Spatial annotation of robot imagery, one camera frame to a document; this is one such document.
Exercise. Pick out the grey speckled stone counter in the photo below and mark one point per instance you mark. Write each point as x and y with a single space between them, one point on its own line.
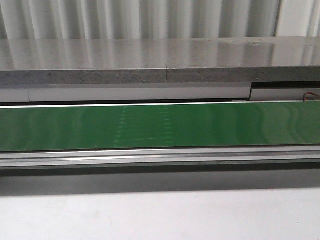
159 70

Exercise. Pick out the green conveyor belt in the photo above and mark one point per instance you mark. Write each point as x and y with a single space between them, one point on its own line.
88 127

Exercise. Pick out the white pleated curtain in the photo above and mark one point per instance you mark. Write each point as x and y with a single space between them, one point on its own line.
158 19

